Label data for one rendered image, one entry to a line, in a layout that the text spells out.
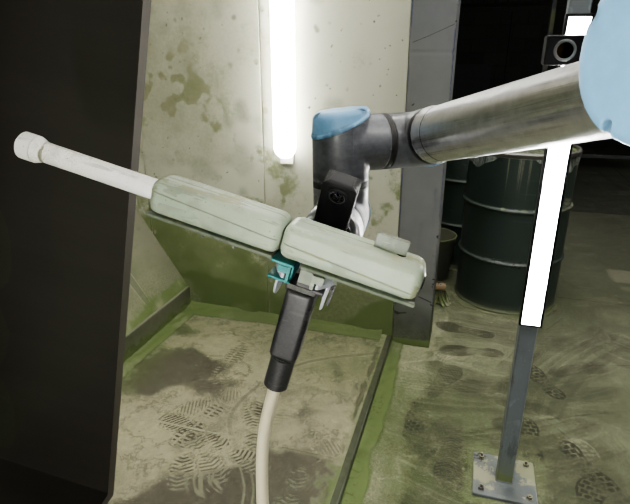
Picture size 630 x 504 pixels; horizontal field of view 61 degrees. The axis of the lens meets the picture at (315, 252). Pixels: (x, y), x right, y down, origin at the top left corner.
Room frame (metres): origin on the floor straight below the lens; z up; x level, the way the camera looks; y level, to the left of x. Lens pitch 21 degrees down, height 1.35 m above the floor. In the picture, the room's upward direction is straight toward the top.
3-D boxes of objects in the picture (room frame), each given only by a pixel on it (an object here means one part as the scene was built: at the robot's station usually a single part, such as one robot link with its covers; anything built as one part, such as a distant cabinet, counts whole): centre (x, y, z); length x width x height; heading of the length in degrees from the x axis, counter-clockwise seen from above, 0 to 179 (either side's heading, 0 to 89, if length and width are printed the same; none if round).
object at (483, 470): (1.40, -0.64, 0.01); 0.20 x 0.20 x 0.01; 73
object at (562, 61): (1.38, -0.60, 1.35); 0.09 x 0.07 x 0.07; 73
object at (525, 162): (2.86, -1.12, 0.44); 0.59 x 0.58 x 0.89; 178
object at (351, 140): (0.85, -0.05, 1.21); 0.12 x 0.09 x 0.12; 112
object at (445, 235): (3.16, -0.75, 0.14); 0.31 x 0.29 x 0.28; 163
